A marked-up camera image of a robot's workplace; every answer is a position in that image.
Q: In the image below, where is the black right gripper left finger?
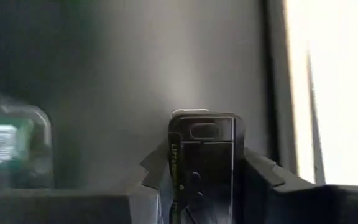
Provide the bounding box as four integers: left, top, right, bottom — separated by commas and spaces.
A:
0, 138, 170, 224

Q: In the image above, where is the clear plastic bin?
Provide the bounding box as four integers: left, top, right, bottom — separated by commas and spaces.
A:
0, 88, 55, 200

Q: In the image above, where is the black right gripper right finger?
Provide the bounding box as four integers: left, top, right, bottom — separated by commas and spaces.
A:
242, 147, 358, 224

